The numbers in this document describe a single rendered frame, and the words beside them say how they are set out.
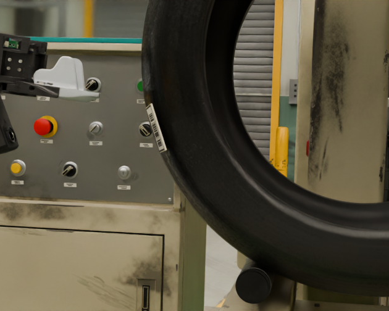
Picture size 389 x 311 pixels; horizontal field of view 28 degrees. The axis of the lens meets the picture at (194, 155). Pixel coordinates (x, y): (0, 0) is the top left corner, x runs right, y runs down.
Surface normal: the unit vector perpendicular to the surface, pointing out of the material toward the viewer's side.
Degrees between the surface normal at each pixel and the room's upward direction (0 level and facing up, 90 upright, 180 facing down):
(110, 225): 90
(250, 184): 98
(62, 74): 90
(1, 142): 92
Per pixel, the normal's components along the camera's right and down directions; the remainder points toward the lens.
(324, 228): -0.22, 0.22
